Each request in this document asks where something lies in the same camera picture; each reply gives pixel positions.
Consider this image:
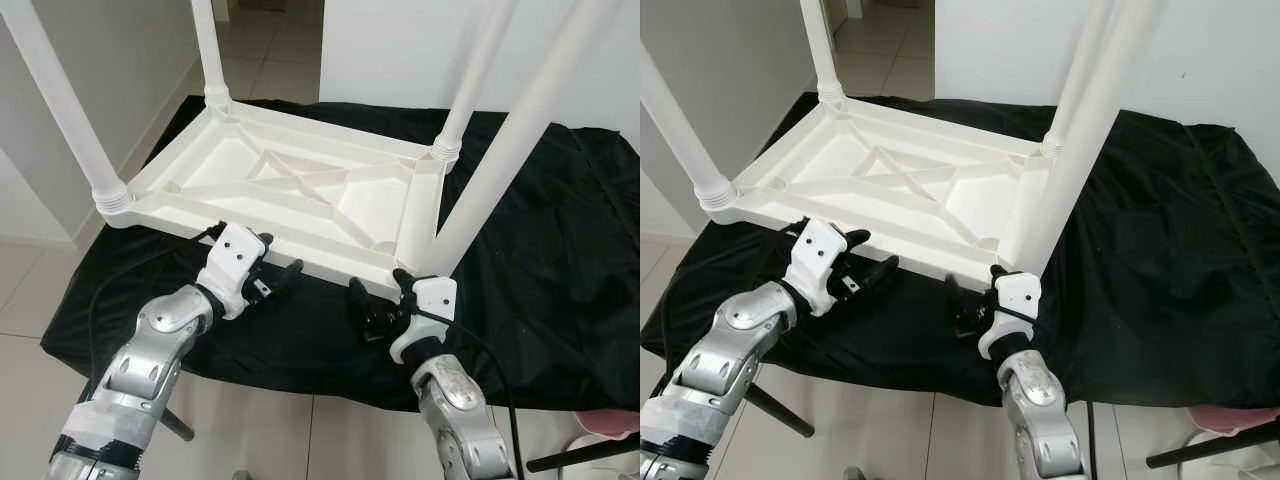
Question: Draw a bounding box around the black metal stand leg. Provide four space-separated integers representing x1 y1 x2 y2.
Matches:
745 385 816 438
160 405 196 441

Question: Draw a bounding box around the black table cloth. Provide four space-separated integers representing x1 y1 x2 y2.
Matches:
40 95 641 413
640 92 1280 409

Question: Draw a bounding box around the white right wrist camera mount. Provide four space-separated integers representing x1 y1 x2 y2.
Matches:
978 270 1043 361
388 275 459 363

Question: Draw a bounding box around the black metal bar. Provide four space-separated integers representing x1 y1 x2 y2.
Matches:
1145 428 1280 469
527 437 641 473

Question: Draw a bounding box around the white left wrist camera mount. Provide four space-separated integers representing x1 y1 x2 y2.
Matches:
790 218 851 316
195 222 269 321

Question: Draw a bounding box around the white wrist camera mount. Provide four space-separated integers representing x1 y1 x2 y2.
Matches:
195 222 269 321
978 270 1043 361
388 275 459 363
790 218 851 316

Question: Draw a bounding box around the pink seat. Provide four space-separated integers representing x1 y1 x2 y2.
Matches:
1185 405 1280 436
575 408 641 441

